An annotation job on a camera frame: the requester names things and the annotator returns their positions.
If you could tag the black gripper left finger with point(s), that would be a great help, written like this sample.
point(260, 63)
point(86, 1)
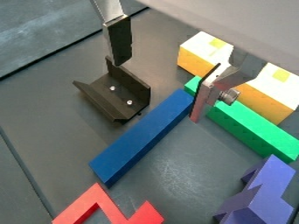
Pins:
point(117, 28)

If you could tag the purple branched puzzle block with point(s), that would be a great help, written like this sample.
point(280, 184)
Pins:
point(260, 204)

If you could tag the green long bar block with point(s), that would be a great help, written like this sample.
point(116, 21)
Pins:
point(264, 137)

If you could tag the red branched puzzle block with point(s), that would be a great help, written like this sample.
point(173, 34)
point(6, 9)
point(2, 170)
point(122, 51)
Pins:
point(96, 199)

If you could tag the yellow slotted board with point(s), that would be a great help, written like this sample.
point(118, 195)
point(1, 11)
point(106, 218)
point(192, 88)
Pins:
point(269, 88)

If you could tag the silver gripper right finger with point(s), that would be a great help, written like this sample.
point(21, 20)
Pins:
point(217, 87)

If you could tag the black metal angle bracket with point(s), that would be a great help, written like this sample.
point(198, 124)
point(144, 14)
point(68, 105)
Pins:
point(120, 94)

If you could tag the blue long bar block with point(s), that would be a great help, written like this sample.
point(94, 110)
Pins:
point(120, 157)

